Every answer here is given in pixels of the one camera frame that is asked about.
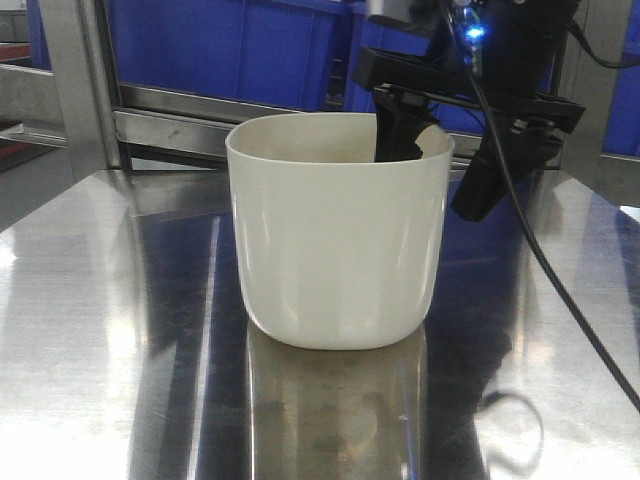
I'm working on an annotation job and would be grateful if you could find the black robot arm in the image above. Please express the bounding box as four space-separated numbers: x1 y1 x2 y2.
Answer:
352 1 584 221

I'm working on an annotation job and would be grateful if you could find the white plastic bin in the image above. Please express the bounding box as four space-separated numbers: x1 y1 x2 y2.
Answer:
226 113 454 350

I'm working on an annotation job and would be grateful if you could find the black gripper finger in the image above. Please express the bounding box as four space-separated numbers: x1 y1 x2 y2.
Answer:
374 92 438 163
451 117 562 221

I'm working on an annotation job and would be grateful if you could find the stainless steel shelf frame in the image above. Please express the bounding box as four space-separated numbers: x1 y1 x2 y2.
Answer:
1 1 614 178

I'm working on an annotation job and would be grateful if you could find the black cable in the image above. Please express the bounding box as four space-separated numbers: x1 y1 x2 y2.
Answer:
437 0 640 409

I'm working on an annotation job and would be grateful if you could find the large blue bin on shelf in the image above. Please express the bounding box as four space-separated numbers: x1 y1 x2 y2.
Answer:
108 1 348 111

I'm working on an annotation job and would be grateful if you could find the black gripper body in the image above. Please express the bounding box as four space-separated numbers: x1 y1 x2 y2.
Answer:
351 46 585 133

